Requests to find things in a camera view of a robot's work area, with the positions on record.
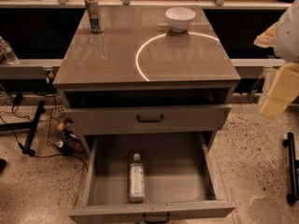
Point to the silver blue drink can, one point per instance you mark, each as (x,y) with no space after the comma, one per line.
(92,9)

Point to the black stand leg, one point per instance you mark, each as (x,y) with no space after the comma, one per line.
(26,125)
(293,196)

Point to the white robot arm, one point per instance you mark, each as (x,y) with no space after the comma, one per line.
(283,37)

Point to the wire basket with items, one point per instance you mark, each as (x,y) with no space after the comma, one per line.
(60,134)

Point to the closed grey top drawer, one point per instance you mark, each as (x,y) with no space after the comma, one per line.
(151,119)

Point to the white ceramic bowl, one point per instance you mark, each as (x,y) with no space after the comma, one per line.
(179,19)

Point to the open grey middle drawer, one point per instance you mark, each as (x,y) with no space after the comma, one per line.
(179,183)

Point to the clear plastic water bottle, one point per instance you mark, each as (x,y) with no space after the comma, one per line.
(137,183)

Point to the grey drawer cabinet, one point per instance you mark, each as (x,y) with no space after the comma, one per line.
(138,61)

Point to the black stand leg left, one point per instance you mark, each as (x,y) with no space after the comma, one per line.
(26,125)

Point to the black stand leg right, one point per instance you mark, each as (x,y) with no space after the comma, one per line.
(293,196)

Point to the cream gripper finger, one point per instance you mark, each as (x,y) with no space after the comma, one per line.
(283,91)
(267,38)

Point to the clear bottle on ledge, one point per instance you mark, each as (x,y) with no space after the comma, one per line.
(8,52)

